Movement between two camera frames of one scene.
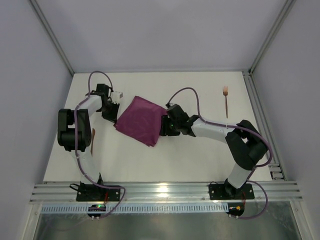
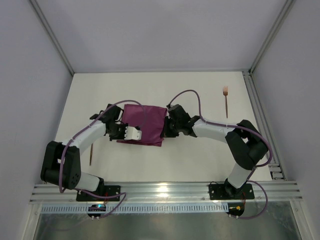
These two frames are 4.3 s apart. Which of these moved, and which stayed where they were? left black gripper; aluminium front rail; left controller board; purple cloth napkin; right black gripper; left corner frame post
Moved: purple cloth napkin; left black gripper
Stayed: left controller board; left corner frame post; right black gripper; aluminium front rail
